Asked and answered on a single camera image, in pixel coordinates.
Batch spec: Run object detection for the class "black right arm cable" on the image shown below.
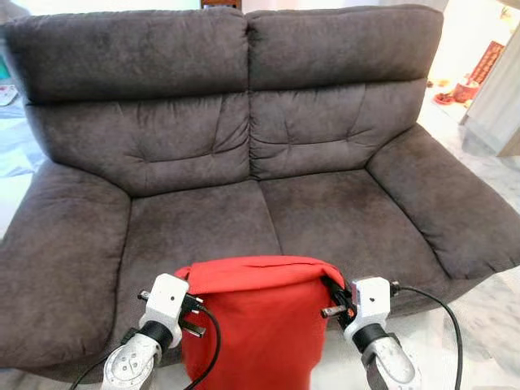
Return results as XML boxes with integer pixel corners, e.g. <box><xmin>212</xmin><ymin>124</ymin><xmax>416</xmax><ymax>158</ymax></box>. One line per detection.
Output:
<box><xmin>390</xmin><ymin>282</ymin><xmax>464</xmax><ymax>390</ymax></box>

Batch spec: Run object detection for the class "red banner with gold print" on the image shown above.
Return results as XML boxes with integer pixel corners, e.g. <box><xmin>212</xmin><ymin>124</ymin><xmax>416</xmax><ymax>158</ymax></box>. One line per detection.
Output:
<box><xmin>470</xmin><ymin>41</ymin><xmax>505</xmax><ymax>86</ymax></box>

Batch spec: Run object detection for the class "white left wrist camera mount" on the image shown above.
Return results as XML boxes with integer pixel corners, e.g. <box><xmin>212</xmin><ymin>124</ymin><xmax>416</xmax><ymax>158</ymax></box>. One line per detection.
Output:
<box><xmin>149</xmin><ymin>274</ymin><xmax>191</xmax><ymax>327</ymax></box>

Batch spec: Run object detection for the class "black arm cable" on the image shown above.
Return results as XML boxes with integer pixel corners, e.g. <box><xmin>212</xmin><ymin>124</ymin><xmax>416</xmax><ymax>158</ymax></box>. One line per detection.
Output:
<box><xmin>69</xmin><ymin>353</ymin><xmax>123</xmax><ymax>390</ymax></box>
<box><xmin>390</xmin><ymin>282</ymin><xmax>464</xmax><ymax>390</ymax></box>
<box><xmin>191</xmin><ymin>305</ymin><xmax>222</xmax><ymax>390</ymax></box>

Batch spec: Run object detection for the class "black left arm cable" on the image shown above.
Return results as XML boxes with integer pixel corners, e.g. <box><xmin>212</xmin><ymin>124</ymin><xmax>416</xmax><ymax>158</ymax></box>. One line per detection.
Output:
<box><xmin>191</xmin><ymin>305</ymin><xmax>222</xmax><ymax>390</ymax></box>
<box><xmin>69</xmin><ymin>353</ymin><xmax>123</xmax><ymax>390</ymax></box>

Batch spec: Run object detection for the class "large grey fabric sofa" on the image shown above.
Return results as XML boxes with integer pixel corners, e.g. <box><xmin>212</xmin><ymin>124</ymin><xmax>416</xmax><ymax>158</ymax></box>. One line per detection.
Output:
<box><xmin>0</xmin><ymin>4</ymin><xmax>520</xmax><ymax>383</ymax></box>

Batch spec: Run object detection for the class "red pillow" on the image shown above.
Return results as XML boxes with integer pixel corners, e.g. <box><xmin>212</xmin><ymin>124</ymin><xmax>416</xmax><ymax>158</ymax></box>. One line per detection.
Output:
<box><xmin>173</xmin><ymin>255</ymin><xmax>346</xmax><ymax>390</ymax></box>

